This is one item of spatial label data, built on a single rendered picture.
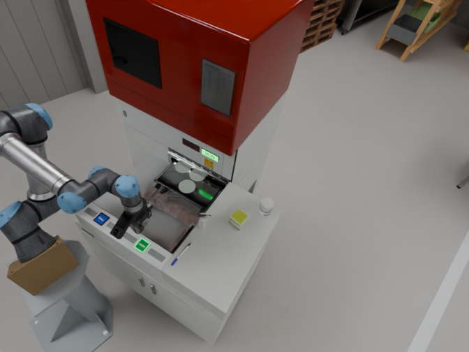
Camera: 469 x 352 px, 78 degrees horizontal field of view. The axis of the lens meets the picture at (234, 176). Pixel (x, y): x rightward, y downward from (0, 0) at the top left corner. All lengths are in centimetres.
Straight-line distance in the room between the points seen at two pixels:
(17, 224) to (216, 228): 86
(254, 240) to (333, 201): 170
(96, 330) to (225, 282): 124
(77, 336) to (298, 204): 207
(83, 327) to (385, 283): 236
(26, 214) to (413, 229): 310
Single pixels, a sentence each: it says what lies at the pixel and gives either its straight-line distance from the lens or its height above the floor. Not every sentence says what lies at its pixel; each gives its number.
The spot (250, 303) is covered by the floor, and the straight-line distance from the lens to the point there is 241.
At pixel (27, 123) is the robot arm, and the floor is 151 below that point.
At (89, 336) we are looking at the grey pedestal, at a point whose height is 2.
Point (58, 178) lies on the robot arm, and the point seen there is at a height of 149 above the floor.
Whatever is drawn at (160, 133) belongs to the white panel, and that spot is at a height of 106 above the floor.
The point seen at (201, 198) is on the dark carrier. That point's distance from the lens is 169.
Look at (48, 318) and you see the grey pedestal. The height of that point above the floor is 2.
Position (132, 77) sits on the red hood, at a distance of 160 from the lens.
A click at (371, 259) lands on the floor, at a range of 293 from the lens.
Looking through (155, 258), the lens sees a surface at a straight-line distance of 147.
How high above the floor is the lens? 230
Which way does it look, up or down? 51 degrees down
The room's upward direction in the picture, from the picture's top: 11 degrees clockwise
